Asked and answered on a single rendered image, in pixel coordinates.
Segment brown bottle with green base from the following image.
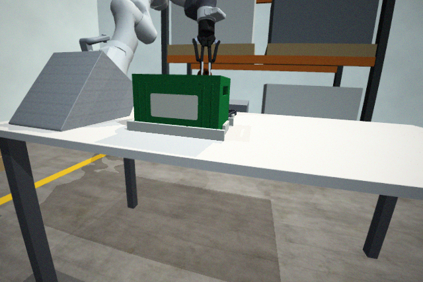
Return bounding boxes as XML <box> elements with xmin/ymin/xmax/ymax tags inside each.
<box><xmin>197</xmin><ymin>69</ymin><xmax>209</xmax><ymax>75</ymax></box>

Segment green crate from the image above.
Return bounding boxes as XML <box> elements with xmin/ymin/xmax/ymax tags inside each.
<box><xmin>132</xmin><ymin>74</ymin><xmax>231</xmax><ymax>129</ymax></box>

